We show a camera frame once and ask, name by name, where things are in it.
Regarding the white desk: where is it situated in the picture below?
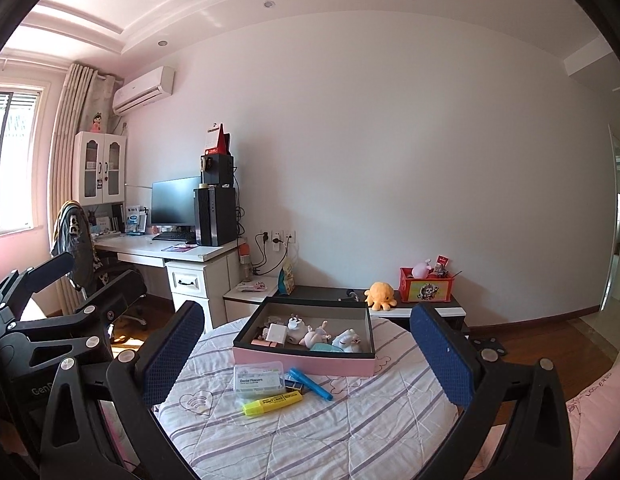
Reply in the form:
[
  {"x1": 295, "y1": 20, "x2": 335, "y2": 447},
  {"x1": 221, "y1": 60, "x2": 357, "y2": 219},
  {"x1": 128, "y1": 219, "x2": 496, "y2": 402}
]
[{"x1": 92, "y1": 230, "x2": 243, "y2": 333}]

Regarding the metal door frame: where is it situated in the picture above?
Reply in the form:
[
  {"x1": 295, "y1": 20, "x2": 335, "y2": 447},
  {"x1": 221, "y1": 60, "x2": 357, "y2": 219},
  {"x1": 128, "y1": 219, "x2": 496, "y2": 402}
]
[{"x1": 607, "y1": 135, "x2": 620, "y2": 311}]

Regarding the black bathroom scale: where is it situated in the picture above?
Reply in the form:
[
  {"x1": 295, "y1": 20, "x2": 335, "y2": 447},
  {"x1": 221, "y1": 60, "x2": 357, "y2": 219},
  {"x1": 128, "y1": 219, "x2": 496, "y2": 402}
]
[{"x1": 470, "y1": 337, "x2": 503, "y2": 356}]

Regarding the window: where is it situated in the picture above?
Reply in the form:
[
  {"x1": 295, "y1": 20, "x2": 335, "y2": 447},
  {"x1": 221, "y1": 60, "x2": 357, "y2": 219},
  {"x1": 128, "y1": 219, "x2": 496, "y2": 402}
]
[{"x1": 0, "y1": 87, "x2": 43, "y2": 233}]

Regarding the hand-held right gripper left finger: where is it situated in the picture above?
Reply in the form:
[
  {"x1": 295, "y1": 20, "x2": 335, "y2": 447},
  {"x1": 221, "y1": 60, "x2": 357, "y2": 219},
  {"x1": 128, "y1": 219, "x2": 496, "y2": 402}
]
[{"x1": 39, "y1": 300, "x2": 206, "y2": 480}]

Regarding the black power cable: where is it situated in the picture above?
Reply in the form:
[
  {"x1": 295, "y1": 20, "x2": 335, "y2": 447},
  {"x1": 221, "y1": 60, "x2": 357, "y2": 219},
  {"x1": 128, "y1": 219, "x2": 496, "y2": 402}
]
[{"x1": 252, "y1": 235, "x2": 291, "y2": 276}]

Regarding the dark printed jacket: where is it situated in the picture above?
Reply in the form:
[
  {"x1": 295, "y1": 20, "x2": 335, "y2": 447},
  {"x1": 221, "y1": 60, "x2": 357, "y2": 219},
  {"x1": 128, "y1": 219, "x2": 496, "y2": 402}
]
[{"x1": 50, "y1": 201, "x2": 98, "y2": 291}]

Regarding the black computer tower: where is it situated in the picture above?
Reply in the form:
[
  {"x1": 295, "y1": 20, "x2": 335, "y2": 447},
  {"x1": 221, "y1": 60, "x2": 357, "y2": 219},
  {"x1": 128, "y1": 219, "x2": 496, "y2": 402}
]
[{"x1": 193, "y1": 186, "x2": 238, "y2": 247}]

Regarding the white low side cabinet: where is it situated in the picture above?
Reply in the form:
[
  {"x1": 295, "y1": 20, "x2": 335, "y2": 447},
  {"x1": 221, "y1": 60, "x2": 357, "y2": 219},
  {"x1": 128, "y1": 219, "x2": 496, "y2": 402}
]
[{"x1": 222, "y1": 280, "x2": 281, "y2": 331}]

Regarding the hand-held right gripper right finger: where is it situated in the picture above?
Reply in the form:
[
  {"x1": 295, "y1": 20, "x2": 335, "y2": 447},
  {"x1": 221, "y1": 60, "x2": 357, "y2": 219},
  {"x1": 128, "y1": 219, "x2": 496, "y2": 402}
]
[{"x1": 410, "y1": 301, "x2": 573, "y2": 480}]

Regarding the black box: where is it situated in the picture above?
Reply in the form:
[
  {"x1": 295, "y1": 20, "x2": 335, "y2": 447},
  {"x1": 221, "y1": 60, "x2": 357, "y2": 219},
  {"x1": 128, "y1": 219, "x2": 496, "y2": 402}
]
[{"x1": 200, "y1": 154, "x2": 235, "y2": 188}]

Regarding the blue snack bag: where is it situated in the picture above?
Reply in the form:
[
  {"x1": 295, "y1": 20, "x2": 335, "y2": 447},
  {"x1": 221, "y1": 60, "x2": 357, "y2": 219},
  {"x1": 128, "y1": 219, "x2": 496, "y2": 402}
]
[{"x1": 279, "y1": 257, "x2": 297, "y2": 296}]

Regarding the white glass-door cabinet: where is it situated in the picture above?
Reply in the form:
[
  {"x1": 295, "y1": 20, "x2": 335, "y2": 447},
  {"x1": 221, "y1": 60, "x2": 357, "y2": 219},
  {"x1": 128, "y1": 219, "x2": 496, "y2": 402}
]
[{"x1": 72, "y1": 131, "x2": 127, "y2": 206}]

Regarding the beige curtain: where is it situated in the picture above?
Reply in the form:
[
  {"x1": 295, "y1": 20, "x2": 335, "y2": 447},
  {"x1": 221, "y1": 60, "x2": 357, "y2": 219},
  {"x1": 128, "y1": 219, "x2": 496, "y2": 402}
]
[{"x1": 49, "y1": 62, "x2": 117, "y2": 306}]

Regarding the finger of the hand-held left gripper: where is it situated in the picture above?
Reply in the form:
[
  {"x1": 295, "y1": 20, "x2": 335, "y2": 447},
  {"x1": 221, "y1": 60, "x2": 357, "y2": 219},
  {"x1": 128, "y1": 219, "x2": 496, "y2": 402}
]
[
  {"x1": 0, "y1": 251, "x2": 76, "y2": 331},
  {"x1": 5, "y1": 266, "x2": 148, "y2": 361}
]

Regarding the pink storage box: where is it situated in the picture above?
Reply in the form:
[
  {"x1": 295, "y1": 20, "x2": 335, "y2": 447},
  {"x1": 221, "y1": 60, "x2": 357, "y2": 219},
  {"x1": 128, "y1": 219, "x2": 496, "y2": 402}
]
[{"x1": 232, "y1": 296, "x2": 377, "y2": 377}]

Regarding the yellow octopus plush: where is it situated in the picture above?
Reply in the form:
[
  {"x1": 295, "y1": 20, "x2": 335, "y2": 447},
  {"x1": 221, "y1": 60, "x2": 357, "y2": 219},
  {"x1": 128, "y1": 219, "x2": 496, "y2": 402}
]
[{"x1": 365, "y1": 282, "x2": 398, "y2": 312}]

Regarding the red storage crate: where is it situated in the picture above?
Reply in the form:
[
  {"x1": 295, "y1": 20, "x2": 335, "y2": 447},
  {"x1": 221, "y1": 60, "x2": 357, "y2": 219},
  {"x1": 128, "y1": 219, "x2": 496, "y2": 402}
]
[{"x1": 399, "y1": 266, "x2": 455, "y2": 303}]

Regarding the black office chair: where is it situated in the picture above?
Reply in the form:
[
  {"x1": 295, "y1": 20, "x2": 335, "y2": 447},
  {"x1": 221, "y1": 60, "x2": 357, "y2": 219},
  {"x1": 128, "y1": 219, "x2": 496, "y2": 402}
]
[{"x1": 50, "y1": 200, "x2": 148, "y2": 333}]

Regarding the white air conditioner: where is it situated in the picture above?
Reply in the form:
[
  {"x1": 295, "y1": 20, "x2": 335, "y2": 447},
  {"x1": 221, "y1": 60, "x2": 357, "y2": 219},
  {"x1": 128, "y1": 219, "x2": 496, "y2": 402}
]
[{"x1": 112, "y1": 66, "x2": 175, "y2": 115}]

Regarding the white round-headed doll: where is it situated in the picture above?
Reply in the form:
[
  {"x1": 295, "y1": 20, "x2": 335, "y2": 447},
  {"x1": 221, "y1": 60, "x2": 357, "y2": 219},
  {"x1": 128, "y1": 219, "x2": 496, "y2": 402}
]
[{"x1": 299, "y1": 324, "x2": 333, "y2": 348}]

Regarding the orange-capped bottle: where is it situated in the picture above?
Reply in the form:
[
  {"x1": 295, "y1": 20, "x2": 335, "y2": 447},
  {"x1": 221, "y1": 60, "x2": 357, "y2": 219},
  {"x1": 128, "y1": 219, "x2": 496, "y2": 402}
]
[{"x1": 238, "y1": 242, "x2": 253, "y2": 283}]

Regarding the yellow highlighter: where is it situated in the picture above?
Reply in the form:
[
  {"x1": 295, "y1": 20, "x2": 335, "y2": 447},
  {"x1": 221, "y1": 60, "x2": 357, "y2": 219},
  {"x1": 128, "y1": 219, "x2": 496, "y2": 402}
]
[{"x1": 241, "y1": 390, "x2": 304, "y2": 417}]

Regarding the black computer monitor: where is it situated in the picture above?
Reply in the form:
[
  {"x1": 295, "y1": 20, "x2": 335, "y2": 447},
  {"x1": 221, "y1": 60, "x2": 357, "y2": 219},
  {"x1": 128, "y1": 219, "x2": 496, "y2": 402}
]
[{"x1": 151, "y1": 176, "x2": 202, "y2": 233}]

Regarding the black and white cabinet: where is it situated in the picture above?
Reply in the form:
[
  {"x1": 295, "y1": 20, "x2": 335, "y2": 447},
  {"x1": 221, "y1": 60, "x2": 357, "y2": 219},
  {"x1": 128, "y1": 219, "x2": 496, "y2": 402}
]
[{"x1": 277, "y1": 284, "x2": 471, "y2": 333}]

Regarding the pink printed pillow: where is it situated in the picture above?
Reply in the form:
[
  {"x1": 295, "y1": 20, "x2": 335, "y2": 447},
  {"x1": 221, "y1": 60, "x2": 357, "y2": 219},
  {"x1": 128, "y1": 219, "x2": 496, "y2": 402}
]
[{"x1": 565, "y1": 365, "x2": 620, "y2": 480}]

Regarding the blue highlighter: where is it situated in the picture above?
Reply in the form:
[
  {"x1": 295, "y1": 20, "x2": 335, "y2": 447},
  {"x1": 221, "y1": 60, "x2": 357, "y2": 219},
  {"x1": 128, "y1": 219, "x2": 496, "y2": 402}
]
[{"x1": 288, "y1": 367, "x2": 334, "y2": 401}]

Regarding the red desk calendar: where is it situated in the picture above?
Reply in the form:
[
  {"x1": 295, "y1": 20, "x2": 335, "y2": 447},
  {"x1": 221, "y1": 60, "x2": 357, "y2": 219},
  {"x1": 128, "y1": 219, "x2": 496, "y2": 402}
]
[{"x1": 205, "y1": 121, "x2": 231, "y2": 156}]

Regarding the white bunny figurine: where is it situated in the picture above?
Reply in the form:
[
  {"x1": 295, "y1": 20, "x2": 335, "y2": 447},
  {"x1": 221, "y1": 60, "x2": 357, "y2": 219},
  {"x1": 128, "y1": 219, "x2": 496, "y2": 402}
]
[{"x1": 332, "y1": 329, "x2": 362, "y2": 351}]

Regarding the clear dental floss box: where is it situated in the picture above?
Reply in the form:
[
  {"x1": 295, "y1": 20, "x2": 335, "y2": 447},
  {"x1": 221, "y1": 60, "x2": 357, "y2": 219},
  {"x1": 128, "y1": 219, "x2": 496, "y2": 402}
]
[{"x1": 233, "y1": 360, "x2": 287, "y2": 398}]

